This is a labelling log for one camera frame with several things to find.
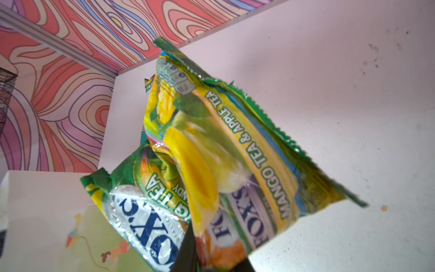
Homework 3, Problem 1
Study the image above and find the black wire basket back wall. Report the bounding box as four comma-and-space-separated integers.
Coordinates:
0, 68, 18, 133

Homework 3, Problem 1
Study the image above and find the green yellow Fox's candy bag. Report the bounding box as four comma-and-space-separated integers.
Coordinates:
80, 37, 367, 272

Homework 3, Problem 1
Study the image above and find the white paper bag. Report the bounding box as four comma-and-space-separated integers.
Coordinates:
1, 171, 150, 272

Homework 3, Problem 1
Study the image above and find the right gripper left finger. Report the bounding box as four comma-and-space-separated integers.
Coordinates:
171, 223, 198, 272

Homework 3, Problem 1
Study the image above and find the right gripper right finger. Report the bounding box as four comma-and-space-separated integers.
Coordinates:
231, 258, 256, 272

